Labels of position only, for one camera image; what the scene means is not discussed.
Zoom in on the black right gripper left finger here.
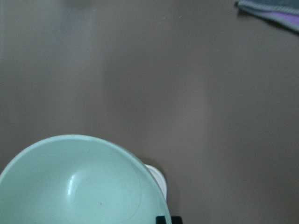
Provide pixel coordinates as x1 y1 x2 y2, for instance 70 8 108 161
156 216 166 224

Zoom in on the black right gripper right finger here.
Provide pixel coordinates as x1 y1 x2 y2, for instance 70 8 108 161
171 216 182 224

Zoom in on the green bowl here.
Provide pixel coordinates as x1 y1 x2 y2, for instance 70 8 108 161
0 135 171 224

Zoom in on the white rectangular tray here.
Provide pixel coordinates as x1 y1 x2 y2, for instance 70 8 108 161
145 164 168 200

